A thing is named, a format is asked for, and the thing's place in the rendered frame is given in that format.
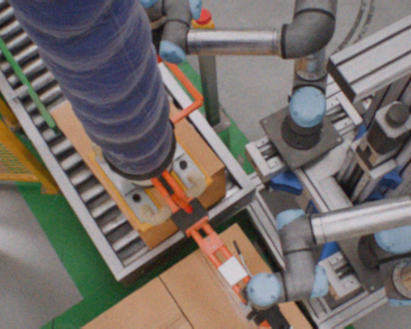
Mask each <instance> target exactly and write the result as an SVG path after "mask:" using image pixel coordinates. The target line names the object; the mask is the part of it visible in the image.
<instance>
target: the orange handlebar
mask: <svg viewBox="0 0 411 329"><path fill-rule="evenodd" d="M164 62H165V61H164ZM165 64H166V65H167V66H168V67H169V69H170V70H171V71H172V72H173V74H174V75H175V76H176V78H178V79H179V80H180V81H181V83H182V84H183V85H184V86H185V88H186V89H187V90H188V91H189V93H190V94H191V95H192V97H193V98H194V99H195V100H196V101H195V102H194V103H192V104H191V105H189V106H188V107H187V108H185V109H184V110H182V111H181V112H178V113H177V114H176V115H175V116H173V117H171V118H170V119H171V121H172V122H173V123H174V124H176V123H177V122H179V121H181V120H182V119H184V118H185V117H187V116H188V115H190V114H191V113H192V112H194V111H195V110H197V109H198V108H200V107H202V106H203V101H204V98H203V97H202V96H201V94H199V92H198V91H197V90H196V89H195V88H194V87H193V84H192V83H191V82H190V81H189V79H188V78H187V77H186V76H185V75H184V74H183V73H182V71H181V70H180V69H179V68H178V66H177V65H175V64H172V63H167V62H165ZM162 176H163V177H164V179H165V180H166V181H167V182H168V184H169V185H170V187H171V188H172V189H173V190H174V191H175V193H176V194H178V195H179V196H180V197H181V198H183V199H184V200H185V201H186V200H188V199H189V198H188V197H187V195H186V194H185V192H184V191H183V190H182V188H180V187H179V186H178V184H177V183H176V181H175V180H173V178H172V176H171V174H170V173H169V172H168V170H167V169H166V170H165V171H164V172H162ZM150 181H151V182H152V184H153V185H154V186H155V187H156V188H157V190H158V191H159V193H160V194H161V196H162V197H163V198H164V199H165V200H166V201H167V203H168V204H169V206H170V207H171V209H172V210H173V209H174V208H176V207H177V206H178V205H177V204H176V203H175V201H174V200H172V198H171V196H170V194H169V193H168V192H167V191H166V189H165V188H164V187H163V186H162V184H161V183H160V181H159V180H158V179H157V178H155V179H151V180H150ZM201 227H202V228H203V229H204V231H205V232H206V234H207V235H208V237H206V238H205V239H203V238H202V236H201V235H200V234H199V233H198V232H197V230H193V231H192V232H191V235H192V236H193V238H194V239H195V240H196V242H197V243H198V244H199V246H200V247H201V249H202V250H203V251H204V253H205V254H206V256H207V257H208V258H209V259H210V260H211V261H212V263H213V264H214V265H215V267H216V268H218V267H219V266H220V265H222V263H221V262H220V260H219V259H218V257H217V256H216V255H215V252H217V251H218V250H219V251H220V252H221V253H222V254H223V255H224V256H225V257H226V258H227V260H229V259H231V258H232V257H233V254H232V253H231V252H230V251H229V249H228V248H227V247H226V246H225V243H224V242H223V241H221V239H220V238H219V237H218V235H217V234H216V232H214V231H213V229H212V228H211V227H210V226H209V225H208V223H207V222H204V223H202V224H201ZM250 279H251V278H250V277H249V276H248V275H247V276H245V277H244V278H243V281H244V283H246V282H248V281H249V280H250ZM232 288H233V290H234V291H235V292H236V293H237V295H238V296H239V297H240V299H241V300H242V302H245V299H243V297H242V296H241V295H240V289H242V288H241V287H240V285H239V284H238V283H237V284H235V285H234V286H233V287H232ZM263 327H270V325H269V324H268V323H266V324H264V325H263Z"/></svg>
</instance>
